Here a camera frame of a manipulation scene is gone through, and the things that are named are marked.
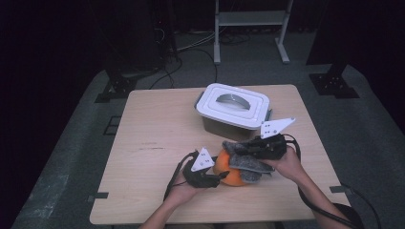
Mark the person's left hand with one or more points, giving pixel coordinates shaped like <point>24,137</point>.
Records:
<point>180,191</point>

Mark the brown translucent storage box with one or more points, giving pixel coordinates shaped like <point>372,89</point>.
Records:
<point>223,129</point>

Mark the white box lid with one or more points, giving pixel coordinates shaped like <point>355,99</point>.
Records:
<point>210,109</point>

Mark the grey cloth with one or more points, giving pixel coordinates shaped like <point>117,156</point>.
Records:
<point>248,163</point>

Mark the orange plush toy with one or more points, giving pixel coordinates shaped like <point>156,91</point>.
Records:
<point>227,176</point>

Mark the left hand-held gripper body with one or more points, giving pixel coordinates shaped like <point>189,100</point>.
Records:
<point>203,160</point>

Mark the black round seat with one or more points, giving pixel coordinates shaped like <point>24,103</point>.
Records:
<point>355,216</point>

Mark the white metal stand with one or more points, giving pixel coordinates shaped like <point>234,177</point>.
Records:
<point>251,17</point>

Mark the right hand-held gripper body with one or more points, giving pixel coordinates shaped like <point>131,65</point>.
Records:
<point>272,148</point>

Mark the black stand base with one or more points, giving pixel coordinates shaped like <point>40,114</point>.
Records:
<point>332,84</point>
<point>119,87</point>

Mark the black tape rectangle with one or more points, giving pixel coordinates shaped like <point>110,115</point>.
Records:
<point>105,125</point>

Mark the person's right hand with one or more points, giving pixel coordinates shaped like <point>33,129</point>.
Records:
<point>291,168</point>

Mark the black tape strip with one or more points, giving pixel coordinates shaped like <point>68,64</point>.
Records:
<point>100,195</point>
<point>342,189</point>

